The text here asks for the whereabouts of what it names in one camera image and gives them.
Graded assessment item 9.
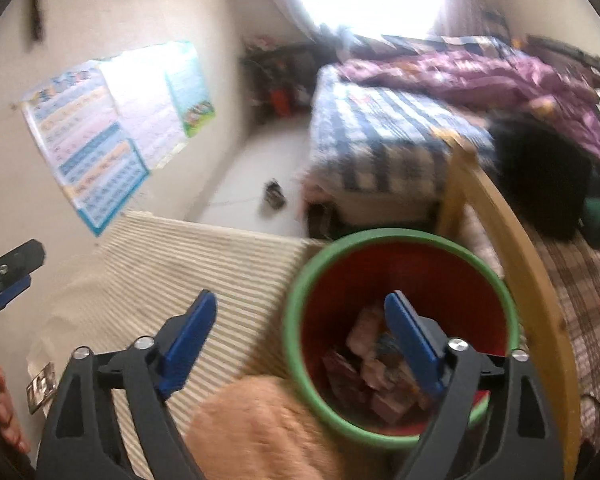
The smartphone playing video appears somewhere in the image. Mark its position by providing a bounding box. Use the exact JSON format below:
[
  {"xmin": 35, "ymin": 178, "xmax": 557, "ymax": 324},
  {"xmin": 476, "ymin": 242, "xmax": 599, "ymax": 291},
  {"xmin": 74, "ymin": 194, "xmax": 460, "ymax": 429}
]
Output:
[{"xmin": 27, "ymin": 362, "xmax": 58, "ymax": 414}]

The left dark shoe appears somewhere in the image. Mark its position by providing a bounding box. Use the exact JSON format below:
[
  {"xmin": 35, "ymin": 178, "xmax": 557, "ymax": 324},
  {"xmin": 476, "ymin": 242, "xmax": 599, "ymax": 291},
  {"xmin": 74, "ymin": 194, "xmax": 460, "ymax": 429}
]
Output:
[{"xmin": 264, "ymin": 179, "xmax": 287, "ymax": 210}]

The person's left hand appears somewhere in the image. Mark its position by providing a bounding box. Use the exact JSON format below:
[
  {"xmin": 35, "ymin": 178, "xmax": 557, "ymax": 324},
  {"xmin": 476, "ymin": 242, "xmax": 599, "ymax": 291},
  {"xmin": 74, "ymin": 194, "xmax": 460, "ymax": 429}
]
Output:
[{"xmin": 0, "ymin": 367, "xmax": 31, "ymax": 454}]

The blue plaid bed quilt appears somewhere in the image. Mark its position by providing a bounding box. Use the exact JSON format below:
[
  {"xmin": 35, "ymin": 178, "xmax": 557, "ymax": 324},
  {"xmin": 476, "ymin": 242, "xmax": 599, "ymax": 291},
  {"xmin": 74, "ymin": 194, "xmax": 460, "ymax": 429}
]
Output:
[{"xmin": 308, "ymin": 65, "xmax": 495, "ymax": 202}]

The purple crumpled duvet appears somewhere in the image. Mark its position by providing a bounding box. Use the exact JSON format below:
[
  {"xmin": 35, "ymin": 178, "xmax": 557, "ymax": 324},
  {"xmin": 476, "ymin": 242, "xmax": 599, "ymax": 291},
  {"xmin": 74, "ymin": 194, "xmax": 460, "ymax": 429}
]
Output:
[{"xmin": 338, "ymin": 50, "xmax": 600, "ymax": 161}]

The wooden bed footboard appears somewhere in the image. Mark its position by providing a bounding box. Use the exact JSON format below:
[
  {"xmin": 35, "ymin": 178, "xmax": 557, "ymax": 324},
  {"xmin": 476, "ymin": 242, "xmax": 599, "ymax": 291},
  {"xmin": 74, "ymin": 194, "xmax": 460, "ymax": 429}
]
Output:
[{"xmin": 436, "ymin": 138, "xmax": 581, "ymax": 479}]

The white chart wall poster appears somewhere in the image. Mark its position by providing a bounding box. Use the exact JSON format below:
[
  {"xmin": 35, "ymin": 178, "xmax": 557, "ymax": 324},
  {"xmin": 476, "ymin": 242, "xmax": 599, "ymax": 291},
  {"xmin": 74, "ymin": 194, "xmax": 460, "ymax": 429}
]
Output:
[{"xmin": 99, "ymin": 47, "xmax": 187, "ymax": 171}]

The black clothing pile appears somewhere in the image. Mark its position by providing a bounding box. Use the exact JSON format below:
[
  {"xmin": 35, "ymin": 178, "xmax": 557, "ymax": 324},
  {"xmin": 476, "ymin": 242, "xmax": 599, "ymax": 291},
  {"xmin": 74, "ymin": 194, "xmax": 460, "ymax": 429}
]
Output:
[{"xmin": 488, "ymin": 113, "xmax": 593, "ymax": 240}]

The green number wall poster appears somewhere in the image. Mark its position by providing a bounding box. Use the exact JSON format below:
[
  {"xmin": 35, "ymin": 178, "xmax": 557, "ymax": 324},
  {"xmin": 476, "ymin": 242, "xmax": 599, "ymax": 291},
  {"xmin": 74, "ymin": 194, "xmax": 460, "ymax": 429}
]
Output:
[{"xmin": 164, "ymin": 41, "xmax": 215, "ymax": 138}]

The striped beige tablecloth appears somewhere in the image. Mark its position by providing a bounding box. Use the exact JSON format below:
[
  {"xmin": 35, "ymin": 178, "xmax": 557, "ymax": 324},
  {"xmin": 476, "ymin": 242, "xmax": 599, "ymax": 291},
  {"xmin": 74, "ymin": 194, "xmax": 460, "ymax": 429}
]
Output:
[{"xmin": 26, "ymin": 209, "xmax": 326, "ymax": 480}]

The brown plaid bed cover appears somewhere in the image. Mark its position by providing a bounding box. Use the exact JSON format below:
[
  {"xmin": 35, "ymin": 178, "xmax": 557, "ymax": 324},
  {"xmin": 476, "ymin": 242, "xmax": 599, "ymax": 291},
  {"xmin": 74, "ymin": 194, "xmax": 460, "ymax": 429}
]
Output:
[{"xmin": 522, "ymin": 223, "xmax": 600, "ymax": 448}]

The red container under shelf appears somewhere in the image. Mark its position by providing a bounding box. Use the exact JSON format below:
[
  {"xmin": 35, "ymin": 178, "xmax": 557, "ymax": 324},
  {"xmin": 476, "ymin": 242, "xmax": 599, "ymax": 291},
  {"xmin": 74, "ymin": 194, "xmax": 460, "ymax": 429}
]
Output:
[{"xmin": 270, "ymin": 88, "xmax": 292, "ymax": 118}]

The red bin green rim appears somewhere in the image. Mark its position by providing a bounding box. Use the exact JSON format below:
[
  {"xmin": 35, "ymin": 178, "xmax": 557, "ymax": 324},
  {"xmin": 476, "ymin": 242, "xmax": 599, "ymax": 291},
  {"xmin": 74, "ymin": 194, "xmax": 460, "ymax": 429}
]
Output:
[{"xmin": 283, "ymin": 229, "xmax": 521, "ymax": 450}]

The dark shelf table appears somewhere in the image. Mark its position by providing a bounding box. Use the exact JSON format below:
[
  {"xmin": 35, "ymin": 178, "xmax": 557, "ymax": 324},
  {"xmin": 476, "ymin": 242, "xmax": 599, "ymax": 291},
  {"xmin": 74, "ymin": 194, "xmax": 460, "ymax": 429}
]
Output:
[{"xmin": 240, "ymin": 41, "xmax": 329, "ymax": 126}]

